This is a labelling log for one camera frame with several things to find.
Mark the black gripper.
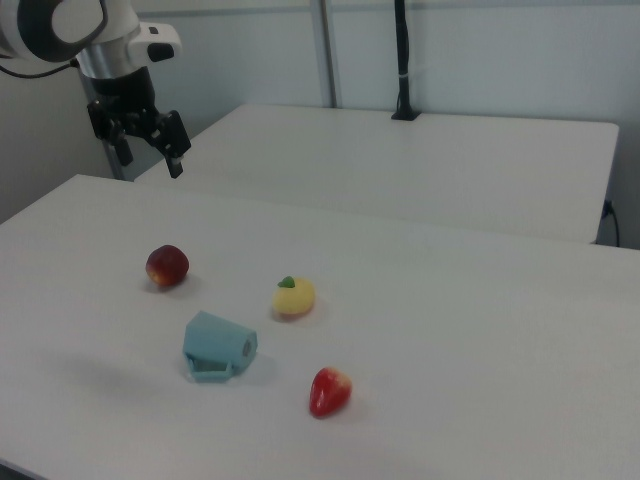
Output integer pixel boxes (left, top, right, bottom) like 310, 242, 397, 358
81, 66, 193, 180

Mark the light blue mug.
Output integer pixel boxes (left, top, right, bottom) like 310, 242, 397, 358
182, 310, 260, 385

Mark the dark red apple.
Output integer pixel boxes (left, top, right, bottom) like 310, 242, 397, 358
145, 244, 191, 288

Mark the yellow toy fruit green leaf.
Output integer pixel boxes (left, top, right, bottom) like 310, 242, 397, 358
271, 275, 317, 318

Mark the small red yellow apple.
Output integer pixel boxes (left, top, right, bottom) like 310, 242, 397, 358
308, 366, 353, 419

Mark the grey metal stand post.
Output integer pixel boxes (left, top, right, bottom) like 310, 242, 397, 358
101, 138, 127, 182

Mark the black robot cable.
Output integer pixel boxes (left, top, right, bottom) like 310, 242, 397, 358
0, 58, 82, 80

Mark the metal wall frame post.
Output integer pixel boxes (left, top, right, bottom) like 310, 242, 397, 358
308, 0, 345, 109

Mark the black camera pole with base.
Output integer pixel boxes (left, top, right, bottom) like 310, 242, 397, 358
390, 0, 421, 122

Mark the black wall cable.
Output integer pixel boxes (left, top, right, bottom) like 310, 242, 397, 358
601, 198, 622, 249

